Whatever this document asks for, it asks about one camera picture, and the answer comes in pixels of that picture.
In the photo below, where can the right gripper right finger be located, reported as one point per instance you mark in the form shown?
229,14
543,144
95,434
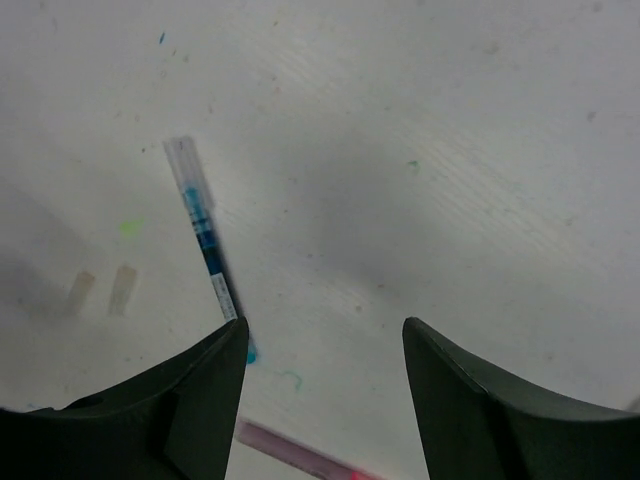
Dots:
479,421

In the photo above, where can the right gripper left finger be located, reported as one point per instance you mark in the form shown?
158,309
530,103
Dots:
175,420

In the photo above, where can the dark red pen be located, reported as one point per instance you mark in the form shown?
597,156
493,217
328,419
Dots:
297,455

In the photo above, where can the blue gel pen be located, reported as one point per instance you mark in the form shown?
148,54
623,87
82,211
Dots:
196,195

